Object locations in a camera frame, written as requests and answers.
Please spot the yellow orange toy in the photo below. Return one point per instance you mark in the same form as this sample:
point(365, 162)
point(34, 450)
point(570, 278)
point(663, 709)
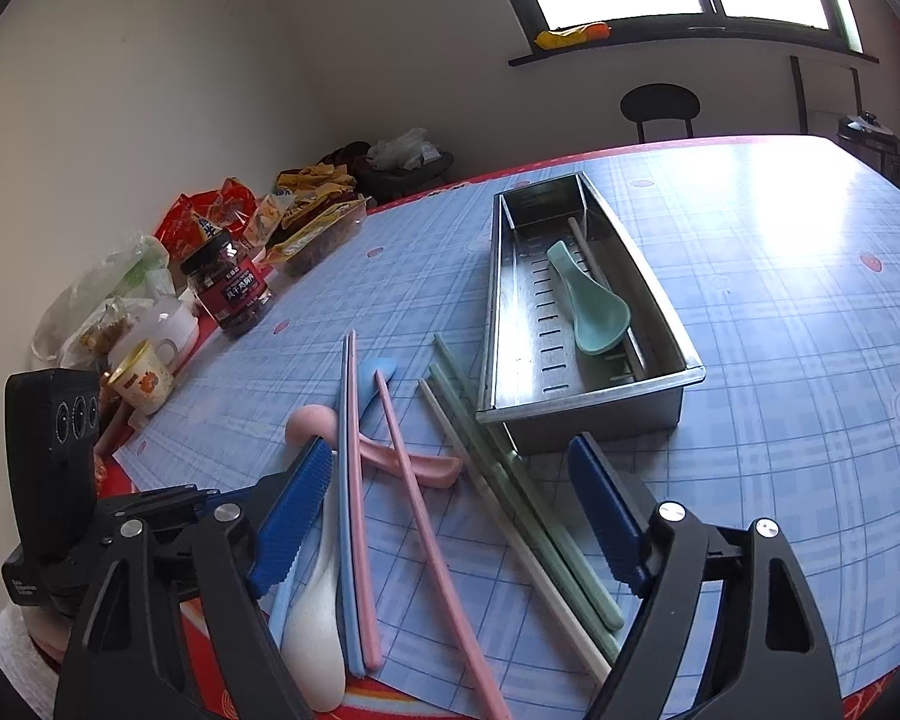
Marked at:
point(570, 34)

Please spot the person's left forearm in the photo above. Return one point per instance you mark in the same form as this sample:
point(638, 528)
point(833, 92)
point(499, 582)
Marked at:
point(7, 641)

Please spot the white plastic container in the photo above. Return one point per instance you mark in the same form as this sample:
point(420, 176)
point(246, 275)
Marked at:
point(165, 322)

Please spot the beige chopstick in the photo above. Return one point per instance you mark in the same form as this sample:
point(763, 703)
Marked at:
point(525, 570)

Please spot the clear plastic bag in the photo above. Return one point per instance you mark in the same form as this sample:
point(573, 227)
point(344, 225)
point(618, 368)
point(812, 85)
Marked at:
point(120, 277)

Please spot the green chopstick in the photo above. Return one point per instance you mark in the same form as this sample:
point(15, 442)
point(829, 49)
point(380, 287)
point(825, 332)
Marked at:
point(495, 480)
point(540, 510)

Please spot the clear plastic food box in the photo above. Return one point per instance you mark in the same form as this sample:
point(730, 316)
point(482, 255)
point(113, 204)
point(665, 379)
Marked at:
point(315, 236)

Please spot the white plastic bag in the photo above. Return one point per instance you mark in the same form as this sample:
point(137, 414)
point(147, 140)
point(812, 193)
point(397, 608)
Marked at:
point(401, 150)

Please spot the dark wooden frame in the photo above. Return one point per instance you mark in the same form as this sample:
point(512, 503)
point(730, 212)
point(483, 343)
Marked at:
point(799, 94)

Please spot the blue chopstick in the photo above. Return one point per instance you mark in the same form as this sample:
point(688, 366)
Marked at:
point(347, 540)

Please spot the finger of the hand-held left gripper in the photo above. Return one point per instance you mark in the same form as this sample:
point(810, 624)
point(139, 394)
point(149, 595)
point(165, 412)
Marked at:
point(169, 502)

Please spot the white spoon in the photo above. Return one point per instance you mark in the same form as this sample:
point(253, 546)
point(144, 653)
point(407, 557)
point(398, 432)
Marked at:
point(315, 637)

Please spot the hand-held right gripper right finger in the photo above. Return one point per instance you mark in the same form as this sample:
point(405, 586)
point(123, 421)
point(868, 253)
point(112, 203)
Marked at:
point(607, 502)

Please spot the pink spoon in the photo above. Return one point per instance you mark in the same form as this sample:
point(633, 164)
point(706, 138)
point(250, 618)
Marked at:
point(311, 424)

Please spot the dark bag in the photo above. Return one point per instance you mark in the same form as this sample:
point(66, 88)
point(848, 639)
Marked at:
point(405, 180)

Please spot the green spoon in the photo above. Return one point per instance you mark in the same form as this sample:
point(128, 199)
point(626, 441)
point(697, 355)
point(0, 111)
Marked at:
point(596, 315)

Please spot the black round-back chair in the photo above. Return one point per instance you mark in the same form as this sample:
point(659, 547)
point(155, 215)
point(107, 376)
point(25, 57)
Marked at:
point(658, 101)

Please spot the red label snack jar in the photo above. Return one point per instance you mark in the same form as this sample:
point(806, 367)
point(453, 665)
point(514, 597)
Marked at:
point(229, 285)

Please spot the stainless steel utensil tray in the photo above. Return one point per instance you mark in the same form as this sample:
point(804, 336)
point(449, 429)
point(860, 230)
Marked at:
point(525, 315)

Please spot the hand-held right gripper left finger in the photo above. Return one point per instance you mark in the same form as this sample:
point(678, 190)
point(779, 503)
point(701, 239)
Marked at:
point(292, 517)

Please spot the small yellow snack bag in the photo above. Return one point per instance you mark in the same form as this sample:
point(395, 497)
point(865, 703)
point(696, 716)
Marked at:
point(266, 217)

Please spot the yellow paper cup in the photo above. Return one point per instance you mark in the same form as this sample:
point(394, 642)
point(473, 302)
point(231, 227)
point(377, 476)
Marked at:
point(144, 382)

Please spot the yellow snack packets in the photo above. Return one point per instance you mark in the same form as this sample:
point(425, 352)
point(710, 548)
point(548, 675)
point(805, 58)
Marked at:
point(319, 180)

